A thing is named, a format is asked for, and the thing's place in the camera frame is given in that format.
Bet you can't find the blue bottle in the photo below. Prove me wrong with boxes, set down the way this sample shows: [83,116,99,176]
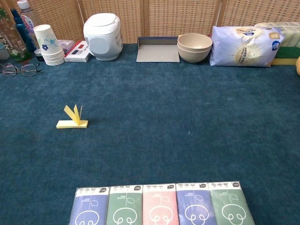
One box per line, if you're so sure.
[10,8,36,53]

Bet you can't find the pale green paper pack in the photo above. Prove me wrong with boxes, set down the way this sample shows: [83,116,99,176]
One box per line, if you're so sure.
[254,22,300,49]

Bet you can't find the blue table carpet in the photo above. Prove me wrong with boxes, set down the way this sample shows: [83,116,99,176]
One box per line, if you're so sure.
[0,43,300,225]

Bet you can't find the stack of floral paper cups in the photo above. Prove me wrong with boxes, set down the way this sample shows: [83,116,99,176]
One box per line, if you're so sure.
[33,24,66,66]

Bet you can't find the pale blue tissue bag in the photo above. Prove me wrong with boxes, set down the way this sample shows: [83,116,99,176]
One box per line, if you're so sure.
[209,25,285,68]

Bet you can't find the green pocket tissue pack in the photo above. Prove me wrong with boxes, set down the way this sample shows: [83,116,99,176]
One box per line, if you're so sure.
[105,185,143,225]
[208,180,256,225]

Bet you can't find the blue pocket tissue pack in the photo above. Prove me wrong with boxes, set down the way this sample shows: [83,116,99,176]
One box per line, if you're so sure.
[69,187,110,225]
[175,182,218,225]

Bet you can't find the small purple box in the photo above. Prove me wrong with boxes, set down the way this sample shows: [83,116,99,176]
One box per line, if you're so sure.
[57,39,75,53]

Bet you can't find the yellow sticky note pad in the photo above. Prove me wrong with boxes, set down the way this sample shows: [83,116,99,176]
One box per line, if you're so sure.
[56,104,89,129]

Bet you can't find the pink pocket tissue pack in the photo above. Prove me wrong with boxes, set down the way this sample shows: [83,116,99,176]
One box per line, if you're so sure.
[142,184,180,225]

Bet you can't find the small dark jar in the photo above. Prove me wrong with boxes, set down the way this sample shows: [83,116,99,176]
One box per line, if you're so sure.
[34,48,45,62]

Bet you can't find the beige bowl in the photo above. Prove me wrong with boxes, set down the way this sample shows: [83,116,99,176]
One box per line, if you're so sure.
[177,33,213,53]
[177,46,212,63]

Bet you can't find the green and yellow scouring sponge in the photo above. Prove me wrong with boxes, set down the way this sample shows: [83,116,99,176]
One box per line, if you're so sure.
[271,46,300,67]

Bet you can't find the green tea bottle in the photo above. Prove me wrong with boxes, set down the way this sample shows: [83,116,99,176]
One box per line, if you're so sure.
[0,7,31,63]

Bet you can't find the woven wooden screen panel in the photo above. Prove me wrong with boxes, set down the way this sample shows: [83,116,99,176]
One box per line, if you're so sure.
[0,0,84,45]
[217,0,300,28]
[78,0,148,45]
[144,0,222,38]

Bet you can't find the white rice cooker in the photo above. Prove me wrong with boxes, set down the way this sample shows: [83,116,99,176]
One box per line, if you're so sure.
[83,13,124,61]

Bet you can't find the clear bottle with pink label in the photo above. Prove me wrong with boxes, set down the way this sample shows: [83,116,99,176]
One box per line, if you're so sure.
[16,0,42,51]

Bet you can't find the grey cardboard tray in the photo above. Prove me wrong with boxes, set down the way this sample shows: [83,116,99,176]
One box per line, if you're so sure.
[136,36,181,63]

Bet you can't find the white red blue carton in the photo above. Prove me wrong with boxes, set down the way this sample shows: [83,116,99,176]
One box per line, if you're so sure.
[64,40,91,63]

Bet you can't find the thin-framed eyeglasses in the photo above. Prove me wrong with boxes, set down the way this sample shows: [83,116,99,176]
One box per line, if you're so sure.
[0,62,41,78]

